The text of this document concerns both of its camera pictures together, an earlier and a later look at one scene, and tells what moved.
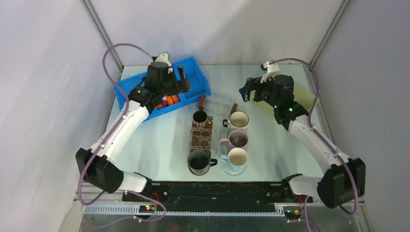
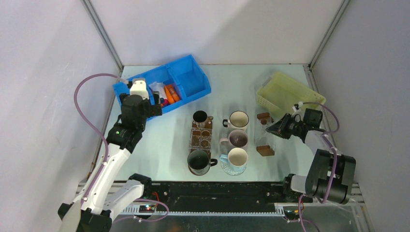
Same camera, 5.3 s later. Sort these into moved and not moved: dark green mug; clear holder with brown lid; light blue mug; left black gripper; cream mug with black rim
Moved: clear holder with brown lid; left black gripper
Not moved: dark green mug; light blue mug; cream mug with black rim
